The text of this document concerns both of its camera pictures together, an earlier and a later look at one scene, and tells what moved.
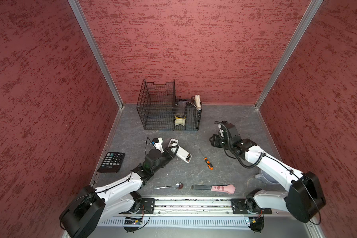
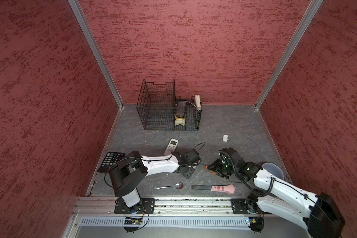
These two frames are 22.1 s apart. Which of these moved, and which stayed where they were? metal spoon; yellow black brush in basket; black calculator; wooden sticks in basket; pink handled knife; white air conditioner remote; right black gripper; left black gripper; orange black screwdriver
Moved: right black gripper; left black gripper; orange black screwdriver
Stayed: metal spoon; wooden sticks in basket; yellow black brush in basket; white air conditioner remote; black calculator; pink handled knife
